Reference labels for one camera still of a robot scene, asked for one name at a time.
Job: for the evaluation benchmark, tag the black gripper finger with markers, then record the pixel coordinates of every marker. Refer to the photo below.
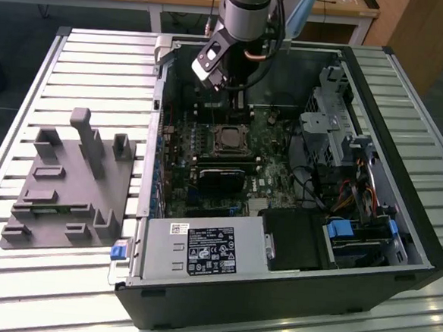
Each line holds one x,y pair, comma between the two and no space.
233,100

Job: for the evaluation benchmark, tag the silver CPU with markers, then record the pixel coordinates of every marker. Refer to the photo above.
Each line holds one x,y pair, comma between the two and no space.
231,140

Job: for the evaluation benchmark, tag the CPU socket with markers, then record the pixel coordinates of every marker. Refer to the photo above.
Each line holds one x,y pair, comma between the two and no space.
245,153

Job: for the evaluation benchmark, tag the black graphics card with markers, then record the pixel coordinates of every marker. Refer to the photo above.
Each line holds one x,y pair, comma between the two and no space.
220,181

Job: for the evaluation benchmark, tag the green motherboard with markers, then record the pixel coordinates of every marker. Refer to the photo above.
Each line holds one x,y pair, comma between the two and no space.
274,173

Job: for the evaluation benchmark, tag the grey metal drive cage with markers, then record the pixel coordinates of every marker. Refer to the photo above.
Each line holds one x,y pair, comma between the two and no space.
317,123

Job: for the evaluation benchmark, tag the silver finned heatsink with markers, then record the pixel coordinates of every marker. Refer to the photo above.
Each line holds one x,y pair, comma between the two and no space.
258,204

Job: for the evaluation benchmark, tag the black plastic shroud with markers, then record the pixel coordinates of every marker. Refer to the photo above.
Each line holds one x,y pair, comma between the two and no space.
296,239

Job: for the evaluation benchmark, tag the grey power supply unit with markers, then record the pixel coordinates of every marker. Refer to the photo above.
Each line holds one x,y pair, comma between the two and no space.
159,245

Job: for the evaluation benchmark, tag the hard disk in blue carrier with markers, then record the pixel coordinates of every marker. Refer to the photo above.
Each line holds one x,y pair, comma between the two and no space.
338,229

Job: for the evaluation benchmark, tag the grey parts rack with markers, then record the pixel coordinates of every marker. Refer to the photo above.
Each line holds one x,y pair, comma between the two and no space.
72,186

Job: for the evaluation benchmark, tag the blue plastic latch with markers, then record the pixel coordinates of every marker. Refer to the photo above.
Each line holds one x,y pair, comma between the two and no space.
393,228
119,251

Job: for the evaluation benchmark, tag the wooden cabinet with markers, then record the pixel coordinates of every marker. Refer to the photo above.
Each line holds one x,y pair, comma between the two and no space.
432,36

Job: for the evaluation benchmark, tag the black PC case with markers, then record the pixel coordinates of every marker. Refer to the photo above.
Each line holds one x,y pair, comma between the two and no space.
234,311

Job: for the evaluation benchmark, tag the green RAM stick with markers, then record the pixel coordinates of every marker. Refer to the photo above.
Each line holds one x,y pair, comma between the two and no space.
51,210

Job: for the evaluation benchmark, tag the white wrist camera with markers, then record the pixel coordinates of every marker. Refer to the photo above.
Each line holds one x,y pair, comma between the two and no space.
210,59

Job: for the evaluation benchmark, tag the grey plastic bracket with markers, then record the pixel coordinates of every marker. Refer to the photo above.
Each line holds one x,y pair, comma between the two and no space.
331,76

